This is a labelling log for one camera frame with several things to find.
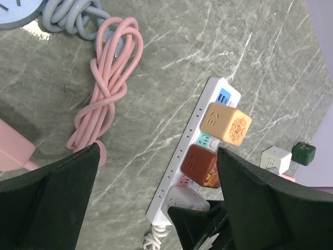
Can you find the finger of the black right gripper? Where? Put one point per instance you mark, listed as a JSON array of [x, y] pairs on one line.
[[194, 227]]

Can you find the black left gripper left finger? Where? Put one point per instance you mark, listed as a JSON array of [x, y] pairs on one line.
[[45, 208]]

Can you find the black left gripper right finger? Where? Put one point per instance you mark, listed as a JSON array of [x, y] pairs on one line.
[[266, 211]]

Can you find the white patterned cube adapter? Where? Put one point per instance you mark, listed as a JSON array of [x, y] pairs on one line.
[[184, 197]]

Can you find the plain white cube adapter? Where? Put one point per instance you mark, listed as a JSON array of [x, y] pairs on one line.
[[276, 157]]

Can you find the brown cube plug adapter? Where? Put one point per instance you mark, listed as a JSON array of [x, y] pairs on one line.
[[200, 166]]

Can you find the dark green cube adapter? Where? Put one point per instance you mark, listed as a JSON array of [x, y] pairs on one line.
[[303, 153]]

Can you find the tan cube plug adapter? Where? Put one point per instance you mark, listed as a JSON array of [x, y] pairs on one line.
[[225, 123]]

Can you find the white power strip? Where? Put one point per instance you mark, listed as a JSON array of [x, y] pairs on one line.
[[173, 175]]

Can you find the pink cube plug adapter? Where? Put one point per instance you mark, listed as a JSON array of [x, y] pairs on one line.
[[287, 177]]

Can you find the pink power strip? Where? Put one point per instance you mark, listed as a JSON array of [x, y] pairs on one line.
[[16, 150]]

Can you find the light blue round socket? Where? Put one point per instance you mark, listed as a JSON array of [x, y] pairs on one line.
[[18, 13]]

